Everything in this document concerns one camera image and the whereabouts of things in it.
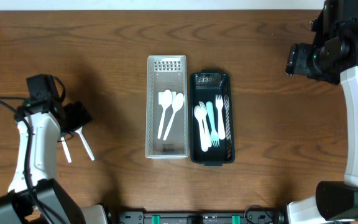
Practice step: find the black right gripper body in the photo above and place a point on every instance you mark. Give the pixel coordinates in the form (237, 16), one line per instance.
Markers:
(304, 58)

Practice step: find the white plastic fork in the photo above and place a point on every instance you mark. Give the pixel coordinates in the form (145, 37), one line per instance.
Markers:
(219, 106)
(207, 134)

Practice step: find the white plastic spoon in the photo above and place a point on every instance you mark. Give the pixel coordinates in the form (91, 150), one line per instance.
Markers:
(65, 149)
(200, 116)
(85, 144)
(177, 104)

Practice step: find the white label sticker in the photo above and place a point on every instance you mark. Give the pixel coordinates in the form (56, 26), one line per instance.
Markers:
(161, 97)

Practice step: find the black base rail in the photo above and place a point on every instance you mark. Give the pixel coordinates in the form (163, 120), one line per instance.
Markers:
(252, 215)

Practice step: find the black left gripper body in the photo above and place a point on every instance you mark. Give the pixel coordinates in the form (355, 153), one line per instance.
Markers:
(76, 117)

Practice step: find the black perforated plastic basket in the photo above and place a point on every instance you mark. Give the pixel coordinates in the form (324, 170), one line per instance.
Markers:
(205, 86)

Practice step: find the clear perforated plastic basket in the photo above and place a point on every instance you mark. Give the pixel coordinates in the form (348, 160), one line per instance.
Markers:
(166, 72)

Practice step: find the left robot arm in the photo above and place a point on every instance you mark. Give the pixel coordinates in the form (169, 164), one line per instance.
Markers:
(43, 121)

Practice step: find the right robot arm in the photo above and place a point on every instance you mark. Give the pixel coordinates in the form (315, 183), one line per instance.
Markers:
(332, 57)

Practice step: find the mint plastic fork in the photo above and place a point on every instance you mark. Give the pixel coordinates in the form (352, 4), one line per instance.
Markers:
(214, 134)

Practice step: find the white plastic utensil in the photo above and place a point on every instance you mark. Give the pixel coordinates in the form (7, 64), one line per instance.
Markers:
(167, 101)

